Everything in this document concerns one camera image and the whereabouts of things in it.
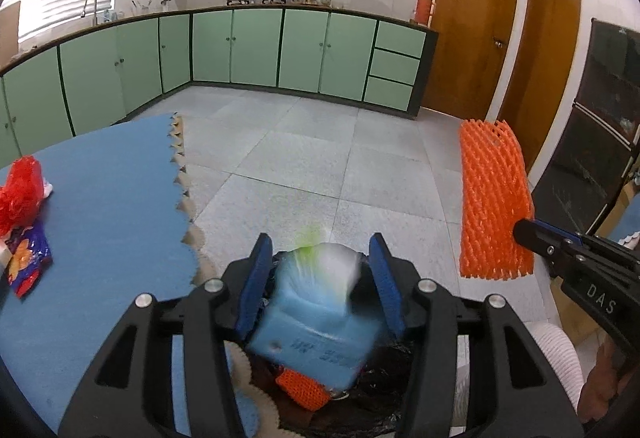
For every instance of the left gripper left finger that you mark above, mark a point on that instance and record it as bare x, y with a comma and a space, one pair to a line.
259, 264

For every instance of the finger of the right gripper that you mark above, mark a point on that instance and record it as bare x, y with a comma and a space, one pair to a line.
546, 240

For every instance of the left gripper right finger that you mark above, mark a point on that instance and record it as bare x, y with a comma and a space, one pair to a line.
380, 263

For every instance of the blue tissue pack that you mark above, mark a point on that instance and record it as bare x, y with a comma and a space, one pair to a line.
311, 324

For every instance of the orange foam fruit net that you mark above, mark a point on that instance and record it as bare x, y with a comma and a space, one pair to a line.
495, 196

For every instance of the blue snack wrapper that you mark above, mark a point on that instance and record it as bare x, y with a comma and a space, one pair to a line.
30, 253

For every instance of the black trash bin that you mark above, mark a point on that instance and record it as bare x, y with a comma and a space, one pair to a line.
370, 406

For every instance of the green lower kitchen cabinets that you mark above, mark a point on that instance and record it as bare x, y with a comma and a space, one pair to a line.
100, 76

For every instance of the person's right hand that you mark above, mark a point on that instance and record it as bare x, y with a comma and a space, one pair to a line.
603, 384

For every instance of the black refrigerator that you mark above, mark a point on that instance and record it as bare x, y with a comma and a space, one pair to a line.
600, 141

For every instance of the orange foam net in bin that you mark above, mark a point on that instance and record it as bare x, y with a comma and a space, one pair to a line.
303, 390

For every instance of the blue table mat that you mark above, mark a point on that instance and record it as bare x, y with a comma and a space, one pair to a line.
114, 337

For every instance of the brown wooden door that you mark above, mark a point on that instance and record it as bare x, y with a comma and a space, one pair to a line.
540, 73
471, 47

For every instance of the red plastic bag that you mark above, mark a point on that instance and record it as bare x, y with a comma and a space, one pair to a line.
22, 194

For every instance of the orange thermos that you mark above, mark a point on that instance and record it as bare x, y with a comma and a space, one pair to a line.
422, 14

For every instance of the chrome sink faucet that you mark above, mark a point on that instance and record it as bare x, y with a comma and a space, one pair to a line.
90, 8

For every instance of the brown cardboard box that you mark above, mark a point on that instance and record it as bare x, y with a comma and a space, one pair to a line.
9, 18

